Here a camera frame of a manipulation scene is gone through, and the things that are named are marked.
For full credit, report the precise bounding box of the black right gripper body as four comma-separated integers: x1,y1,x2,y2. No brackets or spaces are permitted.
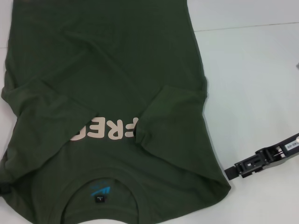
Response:
256,133,299,165

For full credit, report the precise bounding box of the dark green FREE t-shirt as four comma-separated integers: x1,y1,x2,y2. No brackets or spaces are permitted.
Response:
0,0,232,224

